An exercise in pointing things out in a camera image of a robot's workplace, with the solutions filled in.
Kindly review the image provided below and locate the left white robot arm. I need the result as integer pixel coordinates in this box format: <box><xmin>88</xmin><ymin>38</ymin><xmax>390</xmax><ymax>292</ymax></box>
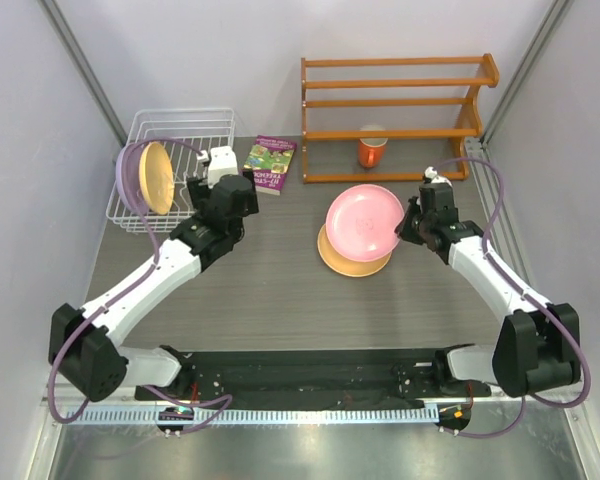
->
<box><xmin>48</xmin><ymin>171</ymin><xmax>259</xmax><ymax>402</ymax></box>

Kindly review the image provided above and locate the purple paperback book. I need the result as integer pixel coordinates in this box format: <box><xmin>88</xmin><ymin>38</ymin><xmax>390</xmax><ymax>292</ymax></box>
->
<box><xmin>243</xmin><ymin>135</ymin><xmax>297</xmax><ymax>196</ymax></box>

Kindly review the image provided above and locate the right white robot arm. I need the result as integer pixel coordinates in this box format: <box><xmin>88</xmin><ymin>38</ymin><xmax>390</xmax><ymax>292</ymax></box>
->
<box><xmin>396</xmin><ymin>183</ymin><xmax>582</xmax><ymax>397</ymax></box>

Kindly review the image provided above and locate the pink plate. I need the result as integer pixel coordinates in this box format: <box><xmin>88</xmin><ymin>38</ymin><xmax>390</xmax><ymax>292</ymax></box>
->
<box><xmin>325</xmin><ymin>184</ymin><xmax>404</xmax><ymax>262</ymax></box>

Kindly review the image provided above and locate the white slotted cable duct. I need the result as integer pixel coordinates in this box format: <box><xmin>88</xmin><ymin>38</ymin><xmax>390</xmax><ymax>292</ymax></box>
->
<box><xmin>74</xmin><ymin>403</ymin><xmax>439</xmax><ymax>427</ymax></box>

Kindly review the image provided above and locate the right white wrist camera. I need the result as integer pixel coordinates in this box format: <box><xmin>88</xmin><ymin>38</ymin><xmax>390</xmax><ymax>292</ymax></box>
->
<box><xmin>423</xmin><ymin>166</ymin><xmax>452</xmax><ymax>186</ymax></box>

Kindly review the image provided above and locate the lilac plate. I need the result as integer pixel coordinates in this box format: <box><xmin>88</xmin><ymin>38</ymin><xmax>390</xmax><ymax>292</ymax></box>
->
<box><xmin>116</xmin><ymin>143</ymin><xmax>149</xmax><ymax>215</ymax></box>

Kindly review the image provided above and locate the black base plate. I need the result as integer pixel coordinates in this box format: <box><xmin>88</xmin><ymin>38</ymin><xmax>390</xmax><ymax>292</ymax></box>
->
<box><xmin>133</xmin><ymin>344</ymin><xmax>494</xmax><ymax>409</ymax></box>

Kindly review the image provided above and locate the yellow plate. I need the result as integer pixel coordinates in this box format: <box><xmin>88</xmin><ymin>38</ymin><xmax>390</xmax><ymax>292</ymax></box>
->
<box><xmin>317</xmin><ymin>225</ymin><xmax>391</xmax><ymax>278</ymax></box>
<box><xmin>138</xmin><ymin>142</ymin><xmax>175</xmax><ymax>215</ymax></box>

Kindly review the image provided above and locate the orange mug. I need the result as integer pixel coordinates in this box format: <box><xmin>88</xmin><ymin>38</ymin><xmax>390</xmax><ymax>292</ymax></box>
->
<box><xmin>358</xmin><ymin>137</ymin><xmax>388</xmax><ymax>169</ymax></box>

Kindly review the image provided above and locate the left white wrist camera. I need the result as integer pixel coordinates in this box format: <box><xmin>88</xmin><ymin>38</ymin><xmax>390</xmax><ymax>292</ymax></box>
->
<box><xmin>196</xmin><ymin>146</ymin><xmax>239</xmax><ymax>188</ymax></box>

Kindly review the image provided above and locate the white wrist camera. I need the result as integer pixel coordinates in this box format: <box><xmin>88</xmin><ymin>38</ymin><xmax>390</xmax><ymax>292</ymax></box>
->
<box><xmin>423</xmin><ymin>166</ymin><xmax>452</xmax><ymax>186</ymax></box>
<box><xmin>196</xmin><ymin>146</ymin><xmax>239</xmax><ymax>188</ymax></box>

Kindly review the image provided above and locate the orange wooden shelf rack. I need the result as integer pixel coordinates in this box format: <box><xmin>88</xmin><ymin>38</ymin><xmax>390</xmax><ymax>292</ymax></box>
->
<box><xmin>300</xmin><ymin>53</ymin><xmax>500</xmax><ymax>183</ymax></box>

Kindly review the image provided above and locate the white wire dish rack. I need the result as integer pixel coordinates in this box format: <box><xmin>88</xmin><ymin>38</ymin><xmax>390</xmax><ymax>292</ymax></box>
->
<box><xmin>127</xmin><ymin>107</ymin><xmax>235</xmax><ymax>233</ymax></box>

